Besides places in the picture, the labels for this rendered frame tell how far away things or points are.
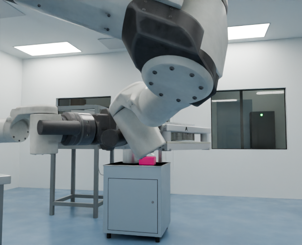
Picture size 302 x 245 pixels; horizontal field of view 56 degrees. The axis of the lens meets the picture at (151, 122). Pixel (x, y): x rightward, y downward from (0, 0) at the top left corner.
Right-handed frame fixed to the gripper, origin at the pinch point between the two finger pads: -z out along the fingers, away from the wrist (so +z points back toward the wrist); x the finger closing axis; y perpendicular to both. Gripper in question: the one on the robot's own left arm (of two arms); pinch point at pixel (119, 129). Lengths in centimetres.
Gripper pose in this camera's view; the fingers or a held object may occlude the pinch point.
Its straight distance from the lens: 86.3
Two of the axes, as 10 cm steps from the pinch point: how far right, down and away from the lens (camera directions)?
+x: 0.1, 10.0, -0.5
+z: -7.3, -0.3, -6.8
